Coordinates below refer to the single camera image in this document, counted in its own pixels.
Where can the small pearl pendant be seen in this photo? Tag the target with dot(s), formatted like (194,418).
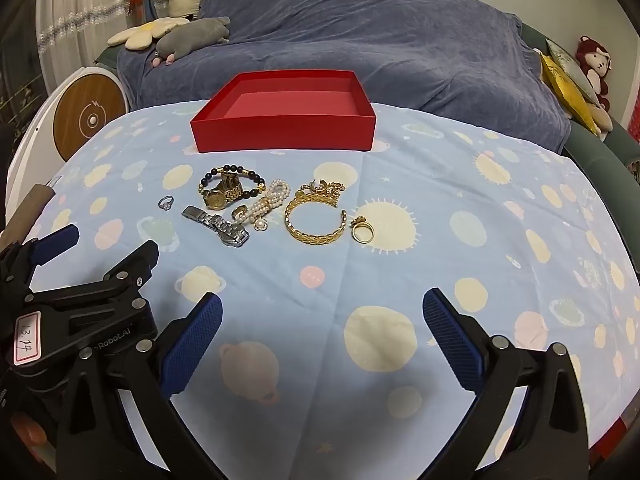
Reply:
(260,225)

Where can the planet print blue tablecloth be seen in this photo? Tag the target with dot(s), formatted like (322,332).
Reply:
(320,270)

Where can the gold wristwatch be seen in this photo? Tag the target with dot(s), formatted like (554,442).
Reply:
(216,199)

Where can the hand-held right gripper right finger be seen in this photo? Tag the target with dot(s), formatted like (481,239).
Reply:
(452,340)

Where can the dark red monkey plush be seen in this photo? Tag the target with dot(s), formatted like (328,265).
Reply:
(592,60)

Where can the gold bangle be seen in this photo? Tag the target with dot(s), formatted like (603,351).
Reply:
(295,230)

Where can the silver wristwatch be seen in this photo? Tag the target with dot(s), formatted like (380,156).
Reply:
(227,230)

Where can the purple-covered sofa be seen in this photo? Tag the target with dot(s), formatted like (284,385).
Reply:
(350,35)

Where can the green sofa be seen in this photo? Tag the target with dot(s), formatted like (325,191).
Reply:
(600,155)

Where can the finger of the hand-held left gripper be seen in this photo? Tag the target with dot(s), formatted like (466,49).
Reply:
(130,265)
(55,245)

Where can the flower shaped cushion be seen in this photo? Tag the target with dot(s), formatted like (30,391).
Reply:
(140,32)

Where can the white round appliance wooden disc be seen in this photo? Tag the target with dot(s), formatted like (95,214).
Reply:
(90,120)

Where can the grey pillow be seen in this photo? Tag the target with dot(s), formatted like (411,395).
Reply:
(570,62)

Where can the grey plush toy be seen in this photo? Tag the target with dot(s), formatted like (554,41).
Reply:
(195,37)

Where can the small cream cushion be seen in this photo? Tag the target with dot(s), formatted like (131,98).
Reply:
(602,122)

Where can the red cardboard box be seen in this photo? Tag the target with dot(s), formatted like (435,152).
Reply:
(280,132)

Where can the yellow pillow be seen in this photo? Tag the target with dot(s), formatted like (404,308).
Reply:
(565,85)

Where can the cardboard tube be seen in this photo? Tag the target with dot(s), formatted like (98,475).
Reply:
(25,210)

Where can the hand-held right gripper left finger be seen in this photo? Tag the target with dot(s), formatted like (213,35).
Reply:
(192,350)

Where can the white sheer curtain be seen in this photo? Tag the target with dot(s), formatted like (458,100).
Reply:
(75,35)

